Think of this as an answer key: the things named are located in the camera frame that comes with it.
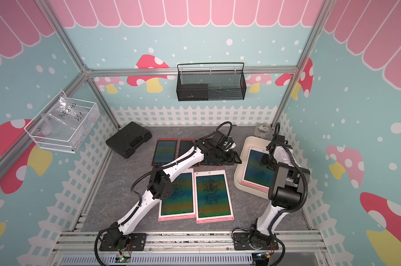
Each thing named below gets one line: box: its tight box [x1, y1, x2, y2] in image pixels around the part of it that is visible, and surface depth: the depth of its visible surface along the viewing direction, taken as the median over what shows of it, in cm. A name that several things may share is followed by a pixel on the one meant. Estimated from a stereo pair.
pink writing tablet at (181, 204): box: [158, 167, 197, 222], surface depth 87 cm
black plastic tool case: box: [105, 121, 153, 159], surface depth 110 cm
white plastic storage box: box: [233, 136, 272, 200], surface depth 99 cm
